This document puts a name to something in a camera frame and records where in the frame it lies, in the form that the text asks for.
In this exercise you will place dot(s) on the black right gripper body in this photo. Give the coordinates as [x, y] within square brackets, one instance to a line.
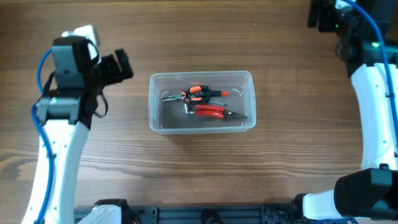
[332, 20]

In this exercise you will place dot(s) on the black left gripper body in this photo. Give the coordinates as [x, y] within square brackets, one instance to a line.
[102, 74]

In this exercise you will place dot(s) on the silver L-shaped socket wrench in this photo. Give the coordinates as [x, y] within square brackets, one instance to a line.
[187, 109]

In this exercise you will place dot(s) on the orange black needle-nose pliers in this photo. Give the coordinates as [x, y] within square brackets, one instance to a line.
[184, 96]

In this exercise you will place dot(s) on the clear plastic container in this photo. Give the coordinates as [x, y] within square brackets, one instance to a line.
[168, 117]

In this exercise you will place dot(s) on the black red screwdriver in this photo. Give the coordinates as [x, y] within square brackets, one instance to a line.
[213, 93]

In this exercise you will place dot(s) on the red handled pliers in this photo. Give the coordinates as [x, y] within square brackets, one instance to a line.
[216, 112]

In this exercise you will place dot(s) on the green handled screwdriver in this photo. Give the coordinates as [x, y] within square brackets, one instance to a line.
[202, 100]

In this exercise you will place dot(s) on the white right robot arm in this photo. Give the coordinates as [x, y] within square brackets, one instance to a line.
[371, 62]

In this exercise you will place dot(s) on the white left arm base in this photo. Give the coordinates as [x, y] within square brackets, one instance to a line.
[110, 211]

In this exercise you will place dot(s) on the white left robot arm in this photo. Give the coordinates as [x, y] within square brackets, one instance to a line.
[62, 117]

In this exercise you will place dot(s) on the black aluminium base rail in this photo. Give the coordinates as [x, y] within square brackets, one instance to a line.
[256, 214]

